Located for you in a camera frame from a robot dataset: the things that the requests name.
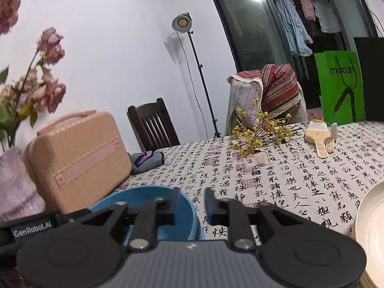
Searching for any blue bowl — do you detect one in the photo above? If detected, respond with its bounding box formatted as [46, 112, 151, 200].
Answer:
[90, 185, 204, 241]

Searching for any cream plate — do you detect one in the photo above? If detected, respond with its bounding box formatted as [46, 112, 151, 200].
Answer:
[351, 181, 384, 287]

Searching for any purple glass vase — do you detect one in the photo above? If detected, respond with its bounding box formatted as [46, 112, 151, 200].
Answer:
[0, 146, 46, 222]

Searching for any grey purple folded cloth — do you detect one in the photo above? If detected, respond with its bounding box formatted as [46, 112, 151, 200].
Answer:
[129, 151, 165, 174]

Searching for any calligraphy print tablecloth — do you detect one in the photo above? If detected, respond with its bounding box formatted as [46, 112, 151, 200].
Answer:
[121, 122, 383, 239]

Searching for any pink beige suitcase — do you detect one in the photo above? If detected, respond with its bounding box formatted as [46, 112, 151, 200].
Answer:
[24, 110, 132, 214]

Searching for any yellow flower branch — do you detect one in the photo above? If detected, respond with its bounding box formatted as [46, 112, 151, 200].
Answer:
[227, 97, 293, 157]

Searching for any dark wooden chair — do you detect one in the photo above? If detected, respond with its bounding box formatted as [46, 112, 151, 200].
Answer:
[127, 97, 180, 151]

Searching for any white yellow dotted glove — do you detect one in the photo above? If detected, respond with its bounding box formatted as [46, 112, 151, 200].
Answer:
[305, 120, 337, 159]

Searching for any red patterned quilt on chair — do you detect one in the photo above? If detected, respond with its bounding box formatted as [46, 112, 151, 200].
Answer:
[225, 64, 308, 135]

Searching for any dried pink rose bouquet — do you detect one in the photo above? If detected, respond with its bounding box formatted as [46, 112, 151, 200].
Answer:
[0, 0, 68, 154]

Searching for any green paper bag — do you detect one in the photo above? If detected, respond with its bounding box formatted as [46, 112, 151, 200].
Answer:
[315, 51, 365, 126]

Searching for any hanging light blue shirt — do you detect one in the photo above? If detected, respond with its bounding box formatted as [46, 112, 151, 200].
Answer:
[275, 0, 313, 57]

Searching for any black framed glass door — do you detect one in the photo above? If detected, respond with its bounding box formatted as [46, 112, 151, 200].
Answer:
[214, 0, 383, 109]

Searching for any black light stand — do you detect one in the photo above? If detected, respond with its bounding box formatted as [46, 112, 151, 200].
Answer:
[171, 12, 222, 139]

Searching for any black paper bag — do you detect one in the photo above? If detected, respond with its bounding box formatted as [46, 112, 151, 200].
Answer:
[354, 37, 384, 122]

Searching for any hanging white garment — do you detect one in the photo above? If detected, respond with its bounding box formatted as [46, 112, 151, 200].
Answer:
[311, 0, 341, 34]

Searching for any hanging pink garment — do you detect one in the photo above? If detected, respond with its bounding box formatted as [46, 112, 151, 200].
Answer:
[300, 0, 316, 22]

